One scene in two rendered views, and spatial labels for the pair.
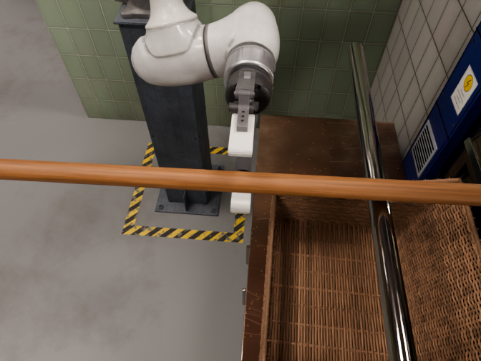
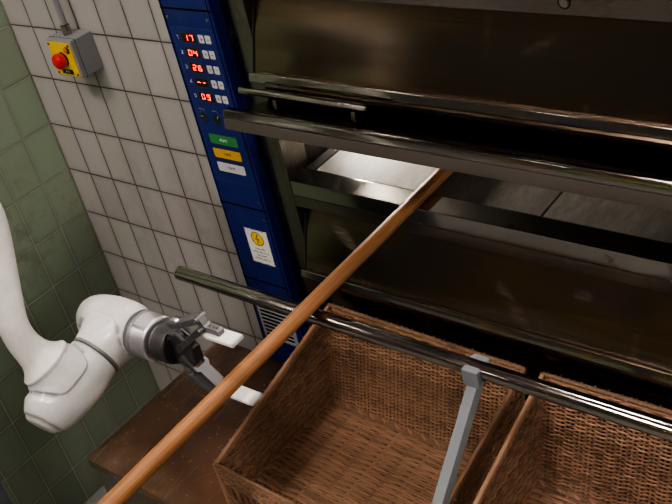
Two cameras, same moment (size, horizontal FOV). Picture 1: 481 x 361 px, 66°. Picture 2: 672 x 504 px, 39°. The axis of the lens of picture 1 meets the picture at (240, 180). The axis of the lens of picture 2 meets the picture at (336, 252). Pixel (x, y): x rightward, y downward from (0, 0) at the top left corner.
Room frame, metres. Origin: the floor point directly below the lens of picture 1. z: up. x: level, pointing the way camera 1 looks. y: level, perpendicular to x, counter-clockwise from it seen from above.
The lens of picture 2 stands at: (-0.65, 0.85, 2.22)
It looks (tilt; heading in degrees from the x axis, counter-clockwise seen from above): 34 degrees down; 309
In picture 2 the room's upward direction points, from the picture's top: 13 degrees counter-clockwise
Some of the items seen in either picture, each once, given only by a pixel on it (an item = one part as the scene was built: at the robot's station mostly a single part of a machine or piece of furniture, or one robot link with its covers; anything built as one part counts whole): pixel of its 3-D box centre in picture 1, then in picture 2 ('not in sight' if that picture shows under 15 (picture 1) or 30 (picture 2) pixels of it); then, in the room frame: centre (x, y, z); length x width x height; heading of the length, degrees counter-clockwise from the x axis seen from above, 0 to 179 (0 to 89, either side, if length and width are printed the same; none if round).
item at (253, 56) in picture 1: (249, 74); (152, 336); (0.54, -0.02, 1.19); 0.09 x 0.06 x 0.09; 86
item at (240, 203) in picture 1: (241, 193); (243, 394); (0.33, 0.00, 1.13); 0.07 x 0.03 x 0.01; 176
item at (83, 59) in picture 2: not in sight; (74, 53); (1.21, -0.60, 1.46); 0.10 x 0.07 x 0.10; 175
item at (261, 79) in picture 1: (247, 103); (179, 346); (0.46, -0.01, 1.19); 0.09 x 0.07 x 0.08; 176
